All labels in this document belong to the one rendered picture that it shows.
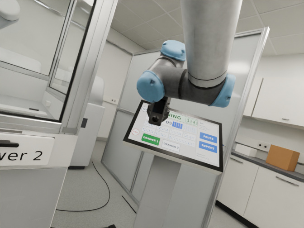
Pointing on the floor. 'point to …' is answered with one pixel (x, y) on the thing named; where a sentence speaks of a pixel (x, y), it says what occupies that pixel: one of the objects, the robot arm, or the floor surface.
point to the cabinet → (30, 196)
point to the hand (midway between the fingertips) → (154, 123)
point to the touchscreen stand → (157, 193)
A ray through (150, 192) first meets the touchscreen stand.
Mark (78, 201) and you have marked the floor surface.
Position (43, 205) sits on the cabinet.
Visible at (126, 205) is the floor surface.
